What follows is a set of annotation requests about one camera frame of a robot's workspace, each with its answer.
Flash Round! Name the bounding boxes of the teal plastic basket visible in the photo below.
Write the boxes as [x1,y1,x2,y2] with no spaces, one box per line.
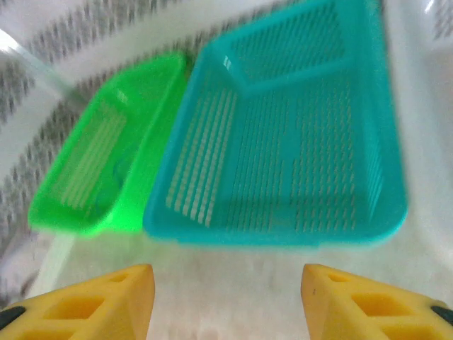
[143,0,410,249]

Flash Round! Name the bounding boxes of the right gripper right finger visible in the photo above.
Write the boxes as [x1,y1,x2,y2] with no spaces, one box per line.
[302,263,453,340]

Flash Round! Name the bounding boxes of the aluminium frame post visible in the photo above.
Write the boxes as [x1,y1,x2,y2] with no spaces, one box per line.
[0,28,77,103]

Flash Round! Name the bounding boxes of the aluminium table side rail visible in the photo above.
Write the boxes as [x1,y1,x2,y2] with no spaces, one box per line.
[35,232,77,288]

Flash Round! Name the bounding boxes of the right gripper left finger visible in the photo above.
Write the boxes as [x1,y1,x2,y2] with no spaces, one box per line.
[0,263,156,340]

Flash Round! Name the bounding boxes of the green plastic basket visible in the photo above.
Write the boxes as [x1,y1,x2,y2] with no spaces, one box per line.
[28,51,188,238]

